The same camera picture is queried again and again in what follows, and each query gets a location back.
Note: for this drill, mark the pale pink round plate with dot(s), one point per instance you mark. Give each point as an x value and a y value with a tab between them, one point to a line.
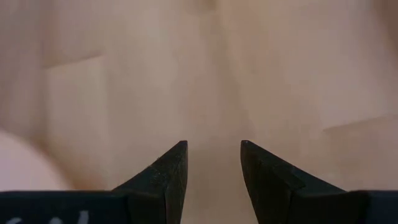
21	168

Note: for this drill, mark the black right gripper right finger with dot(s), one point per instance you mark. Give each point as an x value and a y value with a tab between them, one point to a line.
273	196

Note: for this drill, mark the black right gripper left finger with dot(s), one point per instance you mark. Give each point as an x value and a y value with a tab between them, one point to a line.
155	199

